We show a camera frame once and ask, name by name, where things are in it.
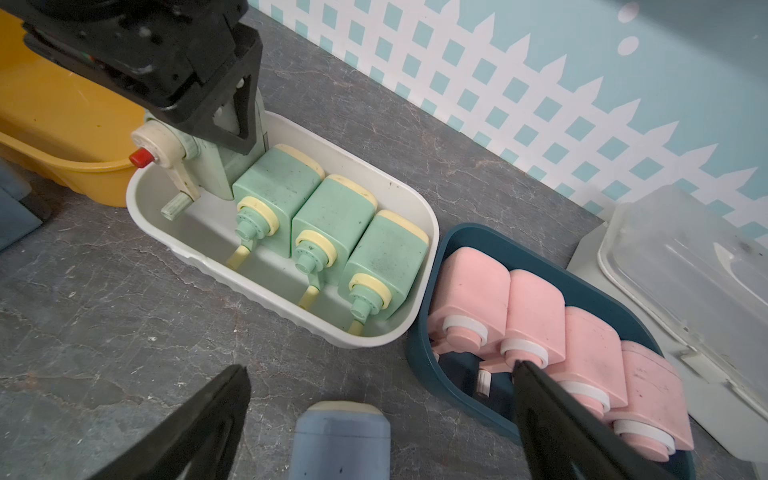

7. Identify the green pencil sharpener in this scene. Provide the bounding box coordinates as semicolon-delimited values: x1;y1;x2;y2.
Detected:
292;174;378;310
338;210;430;336
226;144;325;270

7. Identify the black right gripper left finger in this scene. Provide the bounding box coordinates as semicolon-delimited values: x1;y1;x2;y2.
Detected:
92;364;251;479

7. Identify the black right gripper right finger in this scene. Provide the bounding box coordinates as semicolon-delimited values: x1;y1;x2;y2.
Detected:
512;361;673;479

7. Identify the pale green round sharpener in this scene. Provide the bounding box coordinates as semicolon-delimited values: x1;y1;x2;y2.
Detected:
131;92;269;221

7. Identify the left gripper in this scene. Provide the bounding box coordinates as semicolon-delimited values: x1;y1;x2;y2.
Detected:
1;1;263;154

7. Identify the white plastic storage box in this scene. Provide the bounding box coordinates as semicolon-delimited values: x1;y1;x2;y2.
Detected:
126;112;440;349

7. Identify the translucent plastic lidded case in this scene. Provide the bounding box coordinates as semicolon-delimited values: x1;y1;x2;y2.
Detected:
567;185;767;463

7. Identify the blue pencil sharpener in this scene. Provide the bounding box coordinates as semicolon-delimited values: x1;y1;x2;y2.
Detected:
288;400;392;479
0;159;51;250

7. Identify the yellow plastic storage box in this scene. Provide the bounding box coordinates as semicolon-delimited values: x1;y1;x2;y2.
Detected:
1;13;144;207

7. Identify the pink pencil sharpener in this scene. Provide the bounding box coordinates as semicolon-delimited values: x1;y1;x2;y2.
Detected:
427;246;511;360
545;306;628;420
476;269;566;398
604;340;694;463

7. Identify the dark teal storage box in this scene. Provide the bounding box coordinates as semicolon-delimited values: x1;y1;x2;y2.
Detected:
407;223;695;479

